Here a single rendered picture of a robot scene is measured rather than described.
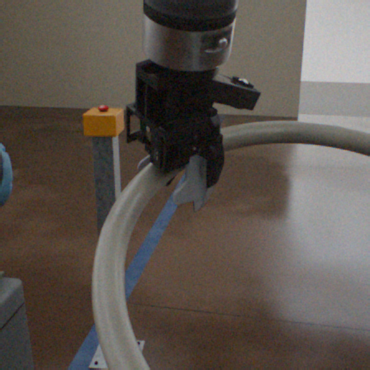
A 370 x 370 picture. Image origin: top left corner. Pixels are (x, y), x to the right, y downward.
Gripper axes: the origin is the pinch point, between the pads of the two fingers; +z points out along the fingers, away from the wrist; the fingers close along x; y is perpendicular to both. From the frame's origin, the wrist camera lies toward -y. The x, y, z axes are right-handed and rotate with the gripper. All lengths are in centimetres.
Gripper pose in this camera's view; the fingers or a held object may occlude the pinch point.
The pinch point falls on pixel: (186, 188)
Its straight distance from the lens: 65.1
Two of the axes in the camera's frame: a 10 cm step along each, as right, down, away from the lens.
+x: 6.5, 5.5, -5.3
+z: -0.8, 7.3, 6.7
